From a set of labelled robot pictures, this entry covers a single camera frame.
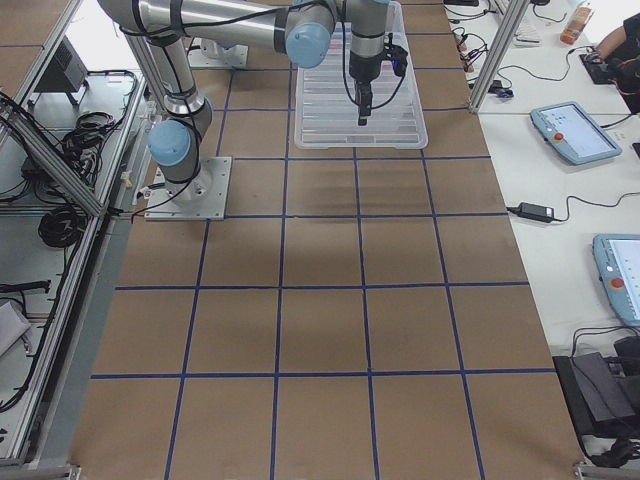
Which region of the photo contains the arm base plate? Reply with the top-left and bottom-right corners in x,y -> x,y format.
144,157 -> 232,221
187,38 -> 249,70

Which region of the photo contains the orange bottle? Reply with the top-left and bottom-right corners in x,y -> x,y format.
559,1 -> 594,45

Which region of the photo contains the aluminium frame post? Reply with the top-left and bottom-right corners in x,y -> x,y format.
469,0 -> 529,114

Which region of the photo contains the teach pendant tablet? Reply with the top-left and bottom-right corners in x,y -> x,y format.
530,101 -> 622,165
592,234 -> 639,327

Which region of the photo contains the clear plastic box lid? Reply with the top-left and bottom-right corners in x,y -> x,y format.
293,0 -> 430,151

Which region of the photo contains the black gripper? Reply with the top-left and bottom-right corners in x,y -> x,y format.
349,32 -> 408,126

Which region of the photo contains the black power adapter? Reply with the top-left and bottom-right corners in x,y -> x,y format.
507,202 -> 555,223

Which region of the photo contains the black laptop stand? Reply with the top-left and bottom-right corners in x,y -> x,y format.
553,352 -> 639,439

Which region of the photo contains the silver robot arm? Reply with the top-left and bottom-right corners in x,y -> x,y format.
100,1 -> 408,201

